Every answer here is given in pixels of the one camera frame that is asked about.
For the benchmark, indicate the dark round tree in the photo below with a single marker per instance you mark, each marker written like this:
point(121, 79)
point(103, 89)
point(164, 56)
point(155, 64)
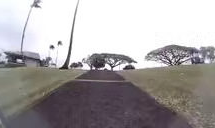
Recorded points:
point(99, 63)

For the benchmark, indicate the dark round bush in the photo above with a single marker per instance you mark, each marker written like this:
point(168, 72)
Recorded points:
point(129, 67)

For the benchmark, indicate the low building with grey roof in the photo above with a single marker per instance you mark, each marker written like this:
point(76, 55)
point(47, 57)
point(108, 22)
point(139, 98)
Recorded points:
point(30, 58)

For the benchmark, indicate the small palm tree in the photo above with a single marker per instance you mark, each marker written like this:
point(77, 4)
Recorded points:
point(51, 46)
point(59, 42)

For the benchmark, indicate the thin tall palm tree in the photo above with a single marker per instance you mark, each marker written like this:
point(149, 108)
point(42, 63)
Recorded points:
point(22, 41)

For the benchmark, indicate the large spreading tree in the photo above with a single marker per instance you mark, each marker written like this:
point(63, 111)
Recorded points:
point(171, 51)

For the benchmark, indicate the low dark trees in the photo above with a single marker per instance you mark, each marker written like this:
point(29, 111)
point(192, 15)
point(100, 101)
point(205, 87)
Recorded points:
point(76, 65)

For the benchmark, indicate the dark bushes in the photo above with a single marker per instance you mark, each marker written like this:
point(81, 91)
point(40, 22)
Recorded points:
point(46, 62)

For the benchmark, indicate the wide spreading tree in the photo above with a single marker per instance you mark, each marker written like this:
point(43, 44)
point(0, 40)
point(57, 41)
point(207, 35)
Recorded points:
point(113, 58)

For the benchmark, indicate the grass lawn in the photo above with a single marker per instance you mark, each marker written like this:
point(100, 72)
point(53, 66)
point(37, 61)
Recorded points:
point(175, 83)
point(25, 86)

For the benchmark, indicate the group of trees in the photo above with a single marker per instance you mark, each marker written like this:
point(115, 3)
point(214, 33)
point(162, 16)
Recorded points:
point(208, 53)

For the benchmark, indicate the thick leaning palm tree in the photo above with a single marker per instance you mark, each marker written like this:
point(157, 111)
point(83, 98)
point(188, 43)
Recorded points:
point(69, 50)

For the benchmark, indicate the dark asphalt path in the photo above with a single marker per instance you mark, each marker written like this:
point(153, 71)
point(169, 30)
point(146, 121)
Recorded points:
point(101, 103)

